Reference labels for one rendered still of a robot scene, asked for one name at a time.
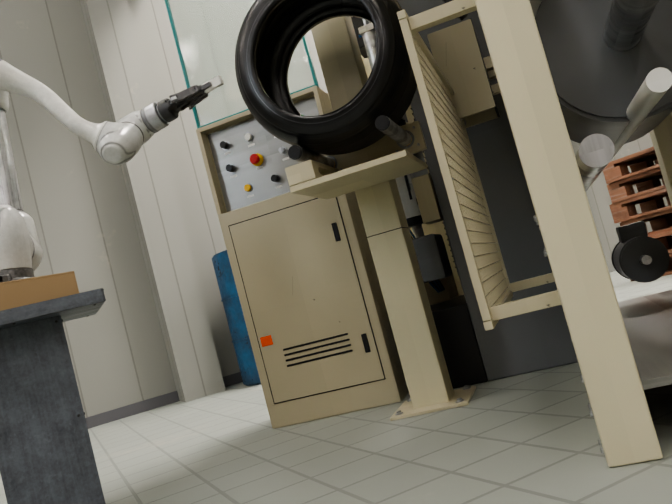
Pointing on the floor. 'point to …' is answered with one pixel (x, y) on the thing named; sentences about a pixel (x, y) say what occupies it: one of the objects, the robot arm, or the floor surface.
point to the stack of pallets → (620, 196)
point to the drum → (235, 319)
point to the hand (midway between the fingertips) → (212, 84)
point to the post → (388, 234)
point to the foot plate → (436, 404)
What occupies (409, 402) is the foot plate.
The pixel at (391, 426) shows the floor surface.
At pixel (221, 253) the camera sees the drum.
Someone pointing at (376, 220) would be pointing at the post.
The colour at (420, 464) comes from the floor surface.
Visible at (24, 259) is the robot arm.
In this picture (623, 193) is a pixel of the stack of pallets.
